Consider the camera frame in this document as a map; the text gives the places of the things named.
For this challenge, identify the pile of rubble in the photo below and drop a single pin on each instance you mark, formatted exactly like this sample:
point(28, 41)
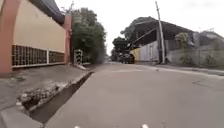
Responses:
point(38, 95)

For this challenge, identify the beige wall with red pillars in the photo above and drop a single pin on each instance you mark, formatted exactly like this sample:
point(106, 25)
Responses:
point(36, 31)

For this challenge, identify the concrete pavement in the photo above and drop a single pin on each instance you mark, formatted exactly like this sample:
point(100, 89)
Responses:
point(33, 78)

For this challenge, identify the building with dark sloped roof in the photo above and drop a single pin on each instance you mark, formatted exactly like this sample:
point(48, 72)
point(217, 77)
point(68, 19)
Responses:
point(148, 33)

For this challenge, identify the grey concrete road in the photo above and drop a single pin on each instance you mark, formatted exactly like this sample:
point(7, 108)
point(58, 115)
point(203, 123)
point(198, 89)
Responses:
point(140, 96)

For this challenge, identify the dark vehicle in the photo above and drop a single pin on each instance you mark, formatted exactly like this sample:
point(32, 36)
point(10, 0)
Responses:
point(126, 58)

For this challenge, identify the large green tree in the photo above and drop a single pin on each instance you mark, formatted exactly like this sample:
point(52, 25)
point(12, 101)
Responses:
point(88, 36)

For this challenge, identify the grey wall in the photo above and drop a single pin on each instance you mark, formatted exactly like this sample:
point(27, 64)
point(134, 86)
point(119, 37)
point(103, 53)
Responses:
point(200, 55)

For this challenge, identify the dark trees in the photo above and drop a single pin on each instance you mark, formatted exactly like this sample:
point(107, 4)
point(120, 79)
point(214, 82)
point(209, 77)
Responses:
point(119, 45)

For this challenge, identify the concrete kerb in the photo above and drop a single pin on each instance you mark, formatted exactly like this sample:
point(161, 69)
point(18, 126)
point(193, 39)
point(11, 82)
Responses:
point(196, 70)

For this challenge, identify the dark roofed house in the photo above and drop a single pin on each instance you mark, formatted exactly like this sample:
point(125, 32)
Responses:
point(50, 8)

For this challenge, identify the utility pole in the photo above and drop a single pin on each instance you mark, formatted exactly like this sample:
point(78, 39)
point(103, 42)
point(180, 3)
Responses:
point(160, 33)

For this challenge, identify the open roadside drain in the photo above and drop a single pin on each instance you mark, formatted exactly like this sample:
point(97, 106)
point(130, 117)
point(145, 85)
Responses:
point(55, 103)

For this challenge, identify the small tree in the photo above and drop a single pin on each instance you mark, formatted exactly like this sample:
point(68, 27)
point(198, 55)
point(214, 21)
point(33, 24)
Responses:
point(182, 40)

